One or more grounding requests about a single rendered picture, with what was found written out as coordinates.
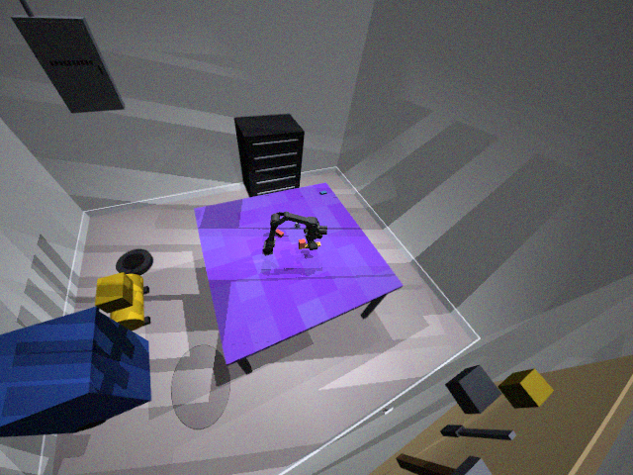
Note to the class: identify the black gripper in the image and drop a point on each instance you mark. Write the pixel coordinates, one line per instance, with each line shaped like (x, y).
(311, 240)

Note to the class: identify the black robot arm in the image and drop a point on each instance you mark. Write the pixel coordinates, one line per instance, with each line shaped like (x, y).
(312, 225)

